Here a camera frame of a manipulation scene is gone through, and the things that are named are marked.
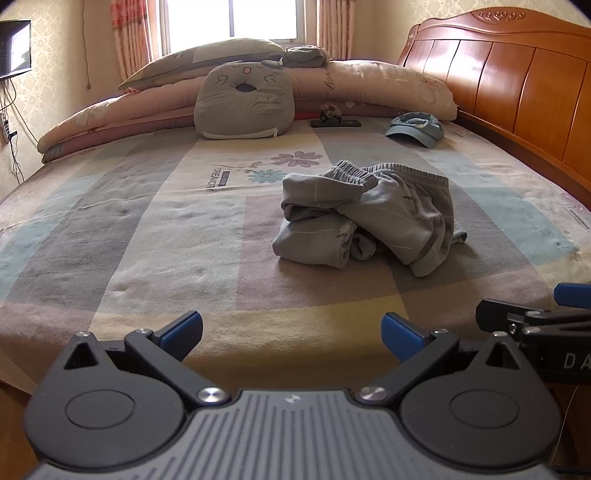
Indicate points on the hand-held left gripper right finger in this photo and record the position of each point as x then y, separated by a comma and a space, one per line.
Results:
401, 334

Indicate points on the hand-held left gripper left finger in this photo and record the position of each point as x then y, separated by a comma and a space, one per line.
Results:
182, 330

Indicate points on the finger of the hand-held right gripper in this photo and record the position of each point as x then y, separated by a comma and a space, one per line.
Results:
572, 294
494, 314

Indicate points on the grey pants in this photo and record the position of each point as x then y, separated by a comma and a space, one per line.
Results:
406, 212

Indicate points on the blue cap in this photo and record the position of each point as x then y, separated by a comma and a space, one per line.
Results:
415, 131

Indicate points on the black hair clip with flower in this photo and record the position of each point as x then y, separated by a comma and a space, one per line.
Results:
334, 122

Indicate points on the wooden bed headboard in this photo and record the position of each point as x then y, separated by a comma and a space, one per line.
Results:
508, 78

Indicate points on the grey cat face cushion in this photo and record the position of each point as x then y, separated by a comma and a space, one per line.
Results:
240, 106

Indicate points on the pink folded quilt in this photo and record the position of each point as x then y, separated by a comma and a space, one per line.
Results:
369, 83

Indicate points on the grey patterned pillow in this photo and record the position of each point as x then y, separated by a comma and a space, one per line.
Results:
184, 64

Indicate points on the white power strip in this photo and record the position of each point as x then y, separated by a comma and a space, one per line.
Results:
5, 129

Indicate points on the folded grey-green cloth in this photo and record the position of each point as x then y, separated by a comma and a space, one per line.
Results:
304, 56

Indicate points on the pink patterned curtain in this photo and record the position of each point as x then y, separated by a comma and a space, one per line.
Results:
334, 23
131, 32

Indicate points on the window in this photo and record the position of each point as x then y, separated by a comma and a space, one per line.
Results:
231, 18

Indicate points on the black flat television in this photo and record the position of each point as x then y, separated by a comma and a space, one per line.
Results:
14, 46

